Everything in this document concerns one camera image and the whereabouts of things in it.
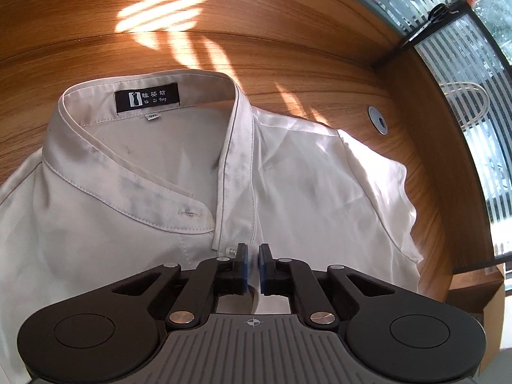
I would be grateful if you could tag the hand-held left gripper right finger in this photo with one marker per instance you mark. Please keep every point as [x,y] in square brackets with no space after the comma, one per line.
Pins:
[262,272]

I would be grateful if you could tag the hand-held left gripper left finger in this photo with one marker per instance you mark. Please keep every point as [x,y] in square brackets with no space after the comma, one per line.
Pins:
[244,272]

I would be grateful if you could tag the white collared shirt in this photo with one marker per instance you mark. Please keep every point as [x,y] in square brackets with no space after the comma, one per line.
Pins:
[120,208]

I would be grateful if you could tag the black partition clamp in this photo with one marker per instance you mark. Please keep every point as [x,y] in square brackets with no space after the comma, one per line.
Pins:
[440,14]

